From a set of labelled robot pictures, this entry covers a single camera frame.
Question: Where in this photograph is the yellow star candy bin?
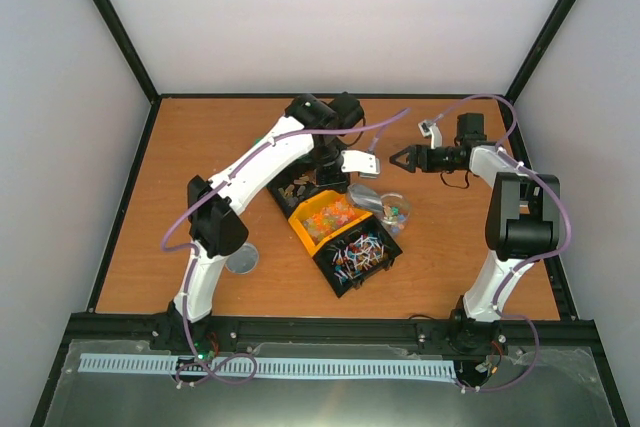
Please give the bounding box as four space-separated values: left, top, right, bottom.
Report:
288 190 373 257

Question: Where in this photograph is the metal scoop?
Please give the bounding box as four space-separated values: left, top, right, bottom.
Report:
346 184 384 215

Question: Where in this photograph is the black lollipop bin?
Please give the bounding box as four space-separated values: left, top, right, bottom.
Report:
312 216 403 298

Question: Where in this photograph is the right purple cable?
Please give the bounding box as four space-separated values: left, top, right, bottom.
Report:
429 92 574 393

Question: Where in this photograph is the clear plastic jar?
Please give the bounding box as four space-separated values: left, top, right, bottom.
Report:
377 192 411 237

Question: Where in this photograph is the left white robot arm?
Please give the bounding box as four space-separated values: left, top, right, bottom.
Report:
161 92 364 350

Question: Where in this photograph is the black popsicle candy bin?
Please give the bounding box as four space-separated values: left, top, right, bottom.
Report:
266 165 350 219

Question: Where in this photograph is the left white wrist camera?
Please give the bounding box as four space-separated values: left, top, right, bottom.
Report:
340 150 381 179

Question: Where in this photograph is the purple cable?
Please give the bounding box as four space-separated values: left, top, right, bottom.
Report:
159 106 412 391
429 92 574 393

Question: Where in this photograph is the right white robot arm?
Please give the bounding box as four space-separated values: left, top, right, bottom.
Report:
389 113 561 355

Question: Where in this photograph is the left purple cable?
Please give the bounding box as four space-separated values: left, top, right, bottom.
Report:
159 106 412 391

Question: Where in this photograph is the light blue cable duct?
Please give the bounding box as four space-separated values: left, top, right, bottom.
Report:
77 353 456 383

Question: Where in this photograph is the round metal lid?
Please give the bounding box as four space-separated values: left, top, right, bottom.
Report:
225 242 260 275

